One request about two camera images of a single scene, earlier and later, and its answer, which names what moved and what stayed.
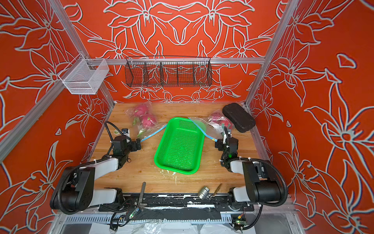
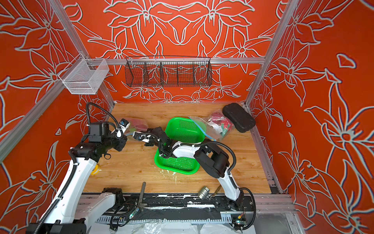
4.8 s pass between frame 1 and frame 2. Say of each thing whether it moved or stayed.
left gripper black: moved
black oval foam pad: stayed
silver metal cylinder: stayed
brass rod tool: stayed
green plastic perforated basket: stayed
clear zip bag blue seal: moved
